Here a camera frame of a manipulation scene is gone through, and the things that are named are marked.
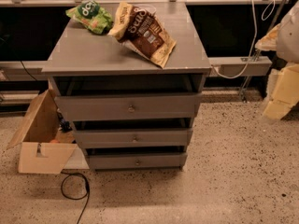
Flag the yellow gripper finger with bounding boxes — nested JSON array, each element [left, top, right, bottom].
[[263, 63, 299, 120], [255, 24, 280, 51]]

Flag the grey wall rail shelf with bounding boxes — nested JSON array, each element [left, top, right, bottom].
[[209, 56, 272, 77]]

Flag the black floor cable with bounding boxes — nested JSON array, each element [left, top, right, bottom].
[[60, 171, 92, 224]]

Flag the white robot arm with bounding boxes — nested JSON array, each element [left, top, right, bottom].
[[255, 1, 299, 120]]

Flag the grey top drawer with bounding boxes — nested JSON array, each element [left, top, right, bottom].
[[55, 93, 200, 121]]

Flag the grey drawer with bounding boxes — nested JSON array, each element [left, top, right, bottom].
[[87, 153, 187, 170], [55, 93, 200, 121], [74, 128, 192, 148]]

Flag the green snack bag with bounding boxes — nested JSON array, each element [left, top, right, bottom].
[[65, 1, 113, 35]]

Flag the metal diagonal pole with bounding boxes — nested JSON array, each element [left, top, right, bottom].
[[239, 0, 298, 103]]

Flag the open cardboard box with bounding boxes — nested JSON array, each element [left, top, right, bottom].
[[7, 91, 77, 174]]

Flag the grey bottom drawer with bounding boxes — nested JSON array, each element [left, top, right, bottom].
[[87, 153, 187, 170]]

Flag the grey drawer cabinet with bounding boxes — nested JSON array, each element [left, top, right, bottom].
[[43, 3, 211, 161]]

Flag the brown yellow chip bag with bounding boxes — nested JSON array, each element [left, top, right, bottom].
[[108, 2, 177, 68]]

